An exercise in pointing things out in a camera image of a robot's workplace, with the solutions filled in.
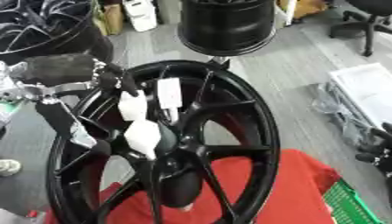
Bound black office chair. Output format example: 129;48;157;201
327;0;392;58

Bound black glossy spoked wheel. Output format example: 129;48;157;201
0;0;116;65

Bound green plastic basket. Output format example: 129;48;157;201
321;178;386;224

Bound clear plastic wrap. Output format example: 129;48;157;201
309;82;377;148

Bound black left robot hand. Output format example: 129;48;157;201
18;52;141;157

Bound person's shoe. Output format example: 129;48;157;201
0;158;24;178

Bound white flat box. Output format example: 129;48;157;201
325;62;392;130

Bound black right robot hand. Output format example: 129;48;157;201
353;122;392;179

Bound black wheel rim barrel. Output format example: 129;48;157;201
176;0;279;57

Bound yellow-brown box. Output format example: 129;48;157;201
290;0;330;20

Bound white appliance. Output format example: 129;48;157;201
121;0;159;32

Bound tan cardboard box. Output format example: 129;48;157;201
101;3;126;37

